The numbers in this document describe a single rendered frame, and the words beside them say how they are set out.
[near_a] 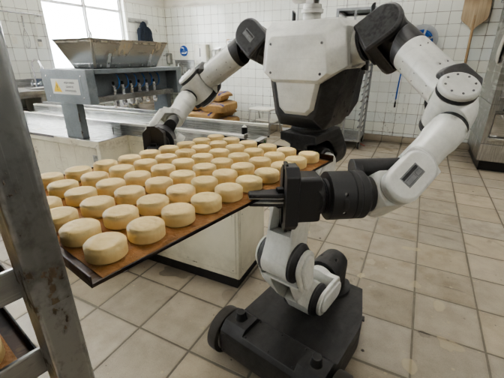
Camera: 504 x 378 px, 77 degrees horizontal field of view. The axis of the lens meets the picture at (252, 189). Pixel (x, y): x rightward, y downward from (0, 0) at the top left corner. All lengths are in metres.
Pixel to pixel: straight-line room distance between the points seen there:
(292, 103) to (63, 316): 0.82
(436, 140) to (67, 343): 0.64
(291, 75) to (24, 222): 0.81
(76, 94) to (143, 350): 1.25
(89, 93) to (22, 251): 1.49
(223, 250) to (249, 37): 1.10
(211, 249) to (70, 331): 1.51
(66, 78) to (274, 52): 1.15
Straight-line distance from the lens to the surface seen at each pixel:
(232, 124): 1.84
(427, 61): 0.85
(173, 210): 0.49
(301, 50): 0.96
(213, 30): 6.49
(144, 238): 0.44
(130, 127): 1.90
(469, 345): 1.93
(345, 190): 0.56
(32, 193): 0.29
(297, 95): 0.98
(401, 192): 0.59
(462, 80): 0.78
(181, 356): 1.63
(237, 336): 1.42
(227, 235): 1.72
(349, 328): 1.53
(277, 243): 1.10
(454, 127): 0.73
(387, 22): 0.93
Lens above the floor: 1.23
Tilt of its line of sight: 22 degrees down
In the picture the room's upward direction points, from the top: straight up
